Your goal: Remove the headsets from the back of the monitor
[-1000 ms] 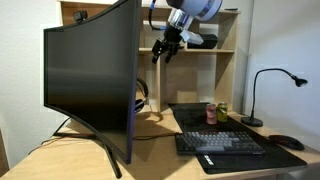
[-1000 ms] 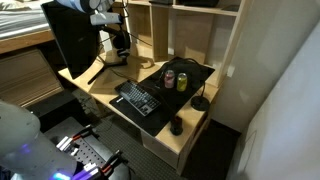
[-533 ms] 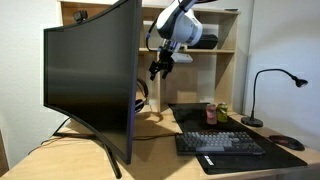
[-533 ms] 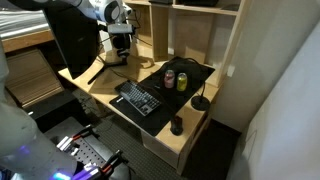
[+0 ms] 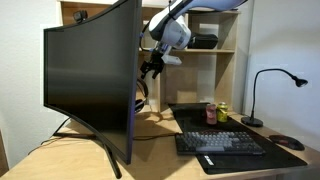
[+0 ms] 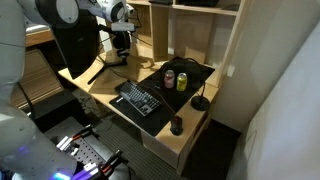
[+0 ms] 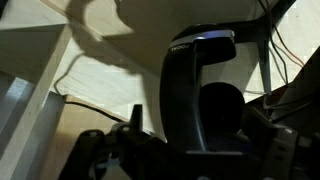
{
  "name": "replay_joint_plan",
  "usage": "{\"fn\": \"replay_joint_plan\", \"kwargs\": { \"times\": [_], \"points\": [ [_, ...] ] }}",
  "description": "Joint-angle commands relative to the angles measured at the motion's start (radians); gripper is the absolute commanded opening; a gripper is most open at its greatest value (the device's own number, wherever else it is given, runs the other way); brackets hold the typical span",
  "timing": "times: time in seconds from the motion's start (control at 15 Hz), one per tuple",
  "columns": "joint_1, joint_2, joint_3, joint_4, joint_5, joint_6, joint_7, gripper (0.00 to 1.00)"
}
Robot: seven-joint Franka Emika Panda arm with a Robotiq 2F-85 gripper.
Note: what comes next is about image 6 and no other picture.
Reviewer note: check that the black curved monitor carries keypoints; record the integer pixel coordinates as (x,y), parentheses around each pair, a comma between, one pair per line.
(76,46)

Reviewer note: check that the black desk mat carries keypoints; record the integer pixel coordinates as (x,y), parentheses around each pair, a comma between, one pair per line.
(186,76)

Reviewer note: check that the wooden slatted panel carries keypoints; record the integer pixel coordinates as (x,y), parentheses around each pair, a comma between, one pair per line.
(36,78)

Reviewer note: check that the yellow soda can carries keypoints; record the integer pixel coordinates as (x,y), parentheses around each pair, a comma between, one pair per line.
(181,82)

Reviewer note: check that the dark grey mechanical keyboard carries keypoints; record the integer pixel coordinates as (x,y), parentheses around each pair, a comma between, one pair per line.
(138,97)

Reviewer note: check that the black V-shaped monitor stand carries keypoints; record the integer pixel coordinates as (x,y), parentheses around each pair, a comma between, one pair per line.
(100,71)

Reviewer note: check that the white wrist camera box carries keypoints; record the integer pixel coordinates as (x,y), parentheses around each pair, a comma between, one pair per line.
(122,26)

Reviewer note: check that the black gooseneck desk lamp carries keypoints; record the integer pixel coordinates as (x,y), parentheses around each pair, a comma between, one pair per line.
(200,103)

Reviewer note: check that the wooden desk shelf hutch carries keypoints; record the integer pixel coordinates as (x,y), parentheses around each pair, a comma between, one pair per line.
(193,36)

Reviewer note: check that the black box on shelf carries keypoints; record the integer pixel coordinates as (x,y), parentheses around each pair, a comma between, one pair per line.
(200,2)

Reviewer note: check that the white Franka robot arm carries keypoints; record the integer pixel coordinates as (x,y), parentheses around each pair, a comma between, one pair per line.
(13,50)

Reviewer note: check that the black box under desk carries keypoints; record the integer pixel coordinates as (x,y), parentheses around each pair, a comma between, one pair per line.
(56,111)

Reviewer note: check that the black computer mouse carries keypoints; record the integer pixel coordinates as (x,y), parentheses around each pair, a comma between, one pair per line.
(176,126)

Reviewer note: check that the black perforated robot table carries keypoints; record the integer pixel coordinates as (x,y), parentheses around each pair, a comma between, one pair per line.
(86,151)

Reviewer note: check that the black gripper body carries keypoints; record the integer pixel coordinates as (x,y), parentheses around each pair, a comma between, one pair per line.
(121,39)

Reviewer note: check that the red-black table clamp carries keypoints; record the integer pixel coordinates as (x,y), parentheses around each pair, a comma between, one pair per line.
(83,132)
(113,161)

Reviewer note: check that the pink soda can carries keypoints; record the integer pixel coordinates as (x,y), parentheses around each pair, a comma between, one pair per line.
(169,79)

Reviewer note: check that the white wall outlet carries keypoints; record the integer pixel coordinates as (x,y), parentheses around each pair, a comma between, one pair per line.
(231,70)

